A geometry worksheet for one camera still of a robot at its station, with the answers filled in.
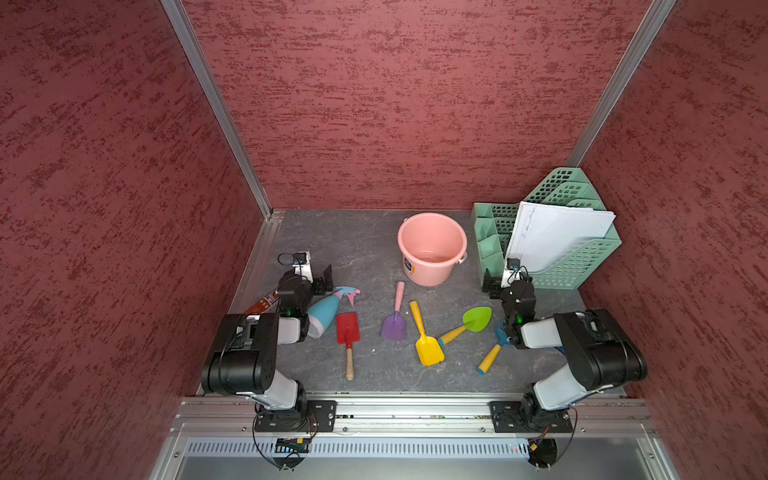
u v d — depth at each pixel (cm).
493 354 83
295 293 70
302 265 79
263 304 92
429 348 85
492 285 85
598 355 45
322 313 86
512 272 78
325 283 85
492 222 109
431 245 107
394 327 90
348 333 89
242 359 46
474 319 92
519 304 71
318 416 74
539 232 85
